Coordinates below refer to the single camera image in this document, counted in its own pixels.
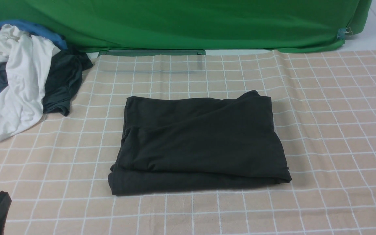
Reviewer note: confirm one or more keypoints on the green backdrop cloth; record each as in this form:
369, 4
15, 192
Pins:
289, 26

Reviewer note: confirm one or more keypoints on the blue binder clip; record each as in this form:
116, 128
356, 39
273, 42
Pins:
343, 33

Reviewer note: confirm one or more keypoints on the white crumpled shirt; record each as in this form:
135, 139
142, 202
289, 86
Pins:
28, 60

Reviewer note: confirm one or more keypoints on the dark teal crumpled garment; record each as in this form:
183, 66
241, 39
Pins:
64, 80

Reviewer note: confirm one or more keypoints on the blue crumpled garment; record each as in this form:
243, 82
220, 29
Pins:
39, 30

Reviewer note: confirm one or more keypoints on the dark gray long-sleeve top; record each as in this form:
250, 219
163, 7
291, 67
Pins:
198, 144

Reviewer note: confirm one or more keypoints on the beige grid tablecloth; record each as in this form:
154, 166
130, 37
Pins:
324, 107

